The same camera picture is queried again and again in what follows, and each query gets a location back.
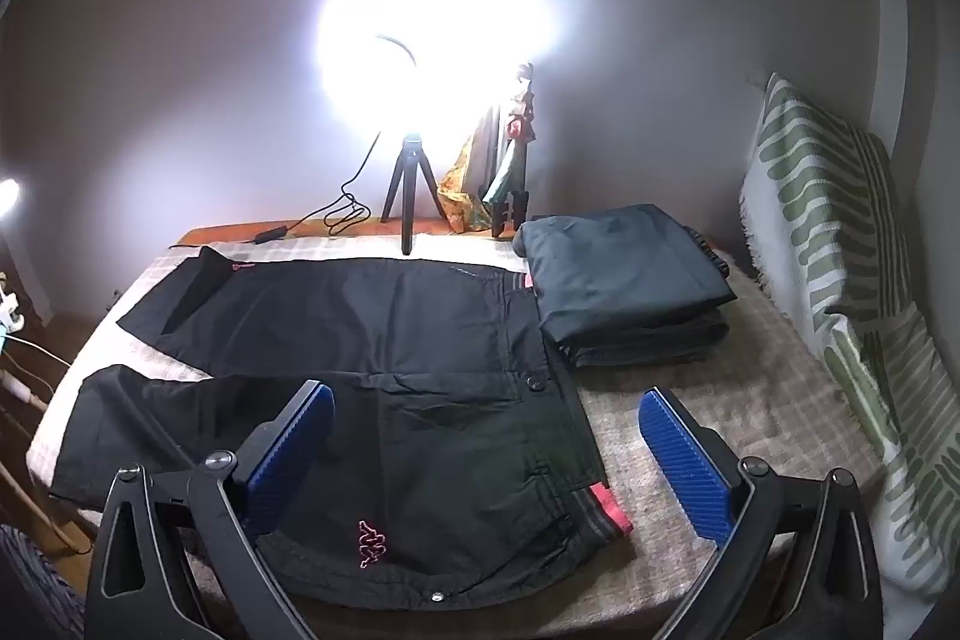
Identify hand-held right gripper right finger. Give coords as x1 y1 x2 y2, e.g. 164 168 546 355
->
639 387 882 640

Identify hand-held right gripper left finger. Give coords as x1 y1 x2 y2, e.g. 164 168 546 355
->
86 380 336 640

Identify black pants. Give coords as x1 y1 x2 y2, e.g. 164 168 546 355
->
49 246 635 613

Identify folded dark pants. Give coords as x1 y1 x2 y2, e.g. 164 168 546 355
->
559 306 732 371

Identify folded grey pants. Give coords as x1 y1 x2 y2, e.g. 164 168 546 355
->
514 203 736 356

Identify checkered blanket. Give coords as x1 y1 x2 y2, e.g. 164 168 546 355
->
26 235 901 637

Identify striped dark cloth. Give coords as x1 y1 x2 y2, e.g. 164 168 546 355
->
686 226 732 283

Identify green patterned cushion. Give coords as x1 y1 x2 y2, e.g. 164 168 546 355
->
739 72 960 600

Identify dark ribbed object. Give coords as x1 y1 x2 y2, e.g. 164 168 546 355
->
0 524 87 640

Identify black power cable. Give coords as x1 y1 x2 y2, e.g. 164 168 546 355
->
172 130 383 248

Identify ring light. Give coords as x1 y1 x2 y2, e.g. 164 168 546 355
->
315 0 563 133

